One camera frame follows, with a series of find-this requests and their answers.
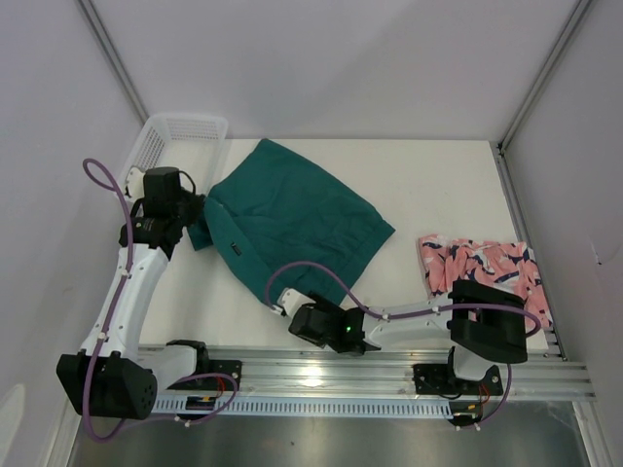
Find green shorts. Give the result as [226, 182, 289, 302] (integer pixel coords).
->
[188, 139, 394, 305]

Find pink shark print shorts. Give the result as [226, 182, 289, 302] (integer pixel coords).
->
[418, 234, 552, 328]

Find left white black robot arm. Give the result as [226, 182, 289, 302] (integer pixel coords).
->
[56, 166, 211, 420]

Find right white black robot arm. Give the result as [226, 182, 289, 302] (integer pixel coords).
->
[277, 279, 540, 393]

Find white plastic basket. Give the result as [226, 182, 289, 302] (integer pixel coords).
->
[119, 113, 229, 194]

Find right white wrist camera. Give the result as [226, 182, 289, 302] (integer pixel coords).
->
[270, 288, 312, 319]

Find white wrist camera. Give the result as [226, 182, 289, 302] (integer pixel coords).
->
[270, 288, 312, 319]
[123, 165, 145, 202]

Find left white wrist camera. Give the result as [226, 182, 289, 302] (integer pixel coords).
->
[123, 165, 145, 202]

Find aluminium mounting rail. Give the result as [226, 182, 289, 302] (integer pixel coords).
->
[65, 347, 598, 403]

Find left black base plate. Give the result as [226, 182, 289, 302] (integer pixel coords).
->
[182, 359, 242, 391]

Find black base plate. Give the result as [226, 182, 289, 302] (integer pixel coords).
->
[412, 363, 504, 399]
[182, 359, 242, 391]

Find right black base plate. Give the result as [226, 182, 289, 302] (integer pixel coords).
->
[412, 363, 504, 399]

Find white perforated cable tray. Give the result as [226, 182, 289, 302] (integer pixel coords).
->
[152, 395, 453, 419]

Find left aluminium frame post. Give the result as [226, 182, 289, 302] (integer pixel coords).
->
[75, 0, 150, 125]

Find aluminium frame post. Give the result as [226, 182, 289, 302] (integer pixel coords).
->
[496, 0, 597, 157]
[75, 0, 150, 125]

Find right aluminium frame post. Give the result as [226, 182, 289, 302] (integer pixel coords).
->
[496, 0, 597, 157]

